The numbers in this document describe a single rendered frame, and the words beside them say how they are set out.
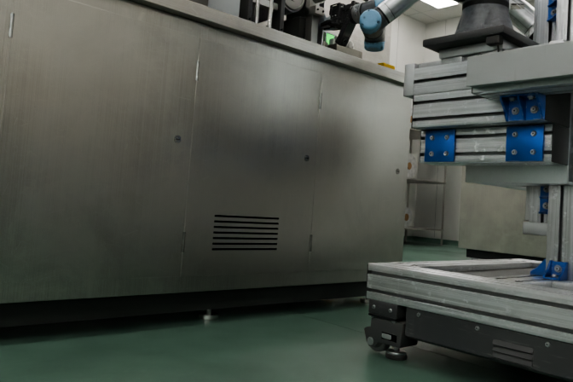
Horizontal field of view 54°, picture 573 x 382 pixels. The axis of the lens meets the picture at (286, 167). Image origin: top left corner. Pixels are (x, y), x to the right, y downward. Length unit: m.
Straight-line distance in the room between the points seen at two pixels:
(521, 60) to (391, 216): 1.07
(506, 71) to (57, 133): 1.03
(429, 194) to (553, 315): 6.08
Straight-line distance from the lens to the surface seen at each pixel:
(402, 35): 7.35
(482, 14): 1.55
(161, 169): 1.56
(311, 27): 2.27
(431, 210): 7.27
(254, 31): 1.75
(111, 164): 1.49
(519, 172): 1.55
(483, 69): 1.35
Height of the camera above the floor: 0.37
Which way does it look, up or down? 4 degrees up
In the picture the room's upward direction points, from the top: 4 degrees clockwise
